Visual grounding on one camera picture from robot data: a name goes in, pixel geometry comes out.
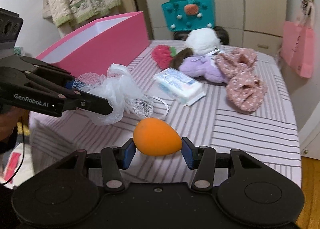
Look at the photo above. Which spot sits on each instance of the pink storage box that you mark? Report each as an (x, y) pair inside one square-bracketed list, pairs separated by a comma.
[(95, 46)]

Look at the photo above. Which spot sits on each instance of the pink paper bag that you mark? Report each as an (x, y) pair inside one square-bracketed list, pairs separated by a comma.
[(297, 48)]

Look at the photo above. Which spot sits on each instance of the red strawberry plush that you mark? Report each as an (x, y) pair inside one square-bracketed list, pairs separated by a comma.
[(163, 55)]

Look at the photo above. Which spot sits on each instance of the pink floral cloth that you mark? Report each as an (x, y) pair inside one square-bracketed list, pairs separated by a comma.
[(245, 89)]

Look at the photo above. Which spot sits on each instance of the white mesh bath sponge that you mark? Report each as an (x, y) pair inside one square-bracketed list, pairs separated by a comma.
[(122, 93)]

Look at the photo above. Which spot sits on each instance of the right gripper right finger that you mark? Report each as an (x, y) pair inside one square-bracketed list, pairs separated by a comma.
[(203, 160)]

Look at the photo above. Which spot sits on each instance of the blue wet wipes pack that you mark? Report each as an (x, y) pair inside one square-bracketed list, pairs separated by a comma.
[(179, 86)]

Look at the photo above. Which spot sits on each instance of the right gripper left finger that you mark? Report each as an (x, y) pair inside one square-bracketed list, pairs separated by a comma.
[(113, 159)]

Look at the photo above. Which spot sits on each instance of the orange makeup sponge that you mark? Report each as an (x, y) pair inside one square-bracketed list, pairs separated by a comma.
[(154, 137)]

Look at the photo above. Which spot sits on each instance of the purple plush toy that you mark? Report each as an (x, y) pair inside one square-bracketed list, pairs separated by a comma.
[(202, 66)]

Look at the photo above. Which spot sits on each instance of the teal felt handbag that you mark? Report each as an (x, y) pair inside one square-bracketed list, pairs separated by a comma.
[(188, 15)]

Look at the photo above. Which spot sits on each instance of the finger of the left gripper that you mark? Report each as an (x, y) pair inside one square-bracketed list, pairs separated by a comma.
[(20, 70), (85, 101)]

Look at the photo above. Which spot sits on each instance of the black suitcase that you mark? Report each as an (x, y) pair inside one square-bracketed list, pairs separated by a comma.
[(220, 32)]

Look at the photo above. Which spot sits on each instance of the white panda plush toy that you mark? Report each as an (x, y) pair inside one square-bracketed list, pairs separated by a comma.
[(198, 43)]

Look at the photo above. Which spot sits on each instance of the striped pink bed sheet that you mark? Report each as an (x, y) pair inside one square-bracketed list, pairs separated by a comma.
[(269, 134)]

